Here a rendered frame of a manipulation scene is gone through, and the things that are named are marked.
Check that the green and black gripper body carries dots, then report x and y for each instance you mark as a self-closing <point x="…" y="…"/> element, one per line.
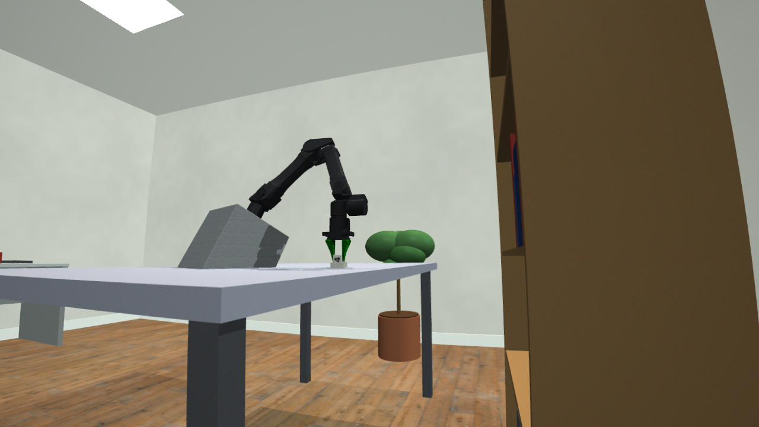
<point x="338" y="229"/>

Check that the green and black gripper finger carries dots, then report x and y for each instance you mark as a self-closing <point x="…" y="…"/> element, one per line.
<point x="331" y="248"/>
<point x="344" y="248"/>

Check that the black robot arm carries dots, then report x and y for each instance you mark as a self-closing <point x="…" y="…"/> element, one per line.
<point x="269" y="195"/>

